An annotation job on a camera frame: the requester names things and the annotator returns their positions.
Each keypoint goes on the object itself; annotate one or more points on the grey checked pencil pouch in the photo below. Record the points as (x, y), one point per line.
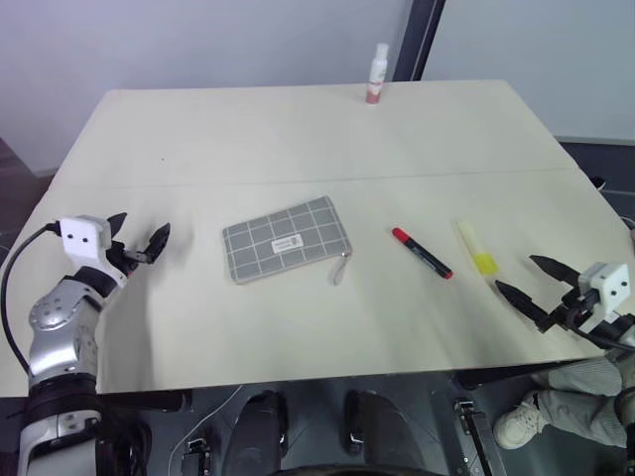
(285, 243)

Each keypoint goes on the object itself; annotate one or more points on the bystander leg in grey trousers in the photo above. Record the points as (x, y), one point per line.
(585, 396)

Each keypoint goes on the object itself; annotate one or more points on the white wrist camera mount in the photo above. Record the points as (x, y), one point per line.
(82, 238)
(610, 287)

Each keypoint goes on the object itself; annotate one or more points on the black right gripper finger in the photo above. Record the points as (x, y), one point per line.
(521, 301)
(555, 268)

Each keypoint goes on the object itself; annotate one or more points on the white sneaker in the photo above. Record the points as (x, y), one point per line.
(518, 421)

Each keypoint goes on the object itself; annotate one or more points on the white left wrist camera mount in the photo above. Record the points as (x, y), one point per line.
(82, 238)

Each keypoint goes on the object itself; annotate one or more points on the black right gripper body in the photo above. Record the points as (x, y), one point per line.
(570, 310)

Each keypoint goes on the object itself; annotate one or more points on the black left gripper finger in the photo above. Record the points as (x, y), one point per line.
(160, 240)
(119, 220)

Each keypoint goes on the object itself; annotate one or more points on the yellow highlighter pen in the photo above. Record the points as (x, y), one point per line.
(478, 250)

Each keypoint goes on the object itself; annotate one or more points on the dark vertical pillar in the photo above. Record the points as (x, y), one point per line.
(419, 39)

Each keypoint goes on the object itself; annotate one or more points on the red and black marker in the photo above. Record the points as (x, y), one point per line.
(421, 253)

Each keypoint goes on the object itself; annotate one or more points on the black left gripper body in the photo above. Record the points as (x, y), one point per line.
(119, 258)

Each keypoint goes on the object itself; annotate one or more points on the dark rounded shape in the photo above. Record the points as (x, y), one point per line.
(377, 426)
(258, 436)

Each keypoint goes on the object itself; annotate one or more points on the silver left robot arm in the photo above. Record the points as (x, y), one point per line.
(54, 322)

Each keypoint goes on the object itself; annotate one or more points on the black metal table bracket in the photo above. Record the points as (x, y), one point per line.
(473, 436)
(194, 456)

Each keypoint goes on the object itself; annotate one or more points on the white pink spray bottle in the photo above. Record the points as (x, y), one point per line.
(377, 74)

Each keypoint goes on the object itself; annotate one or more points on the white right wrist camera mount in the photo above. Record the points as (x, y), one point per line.
(610, 287)

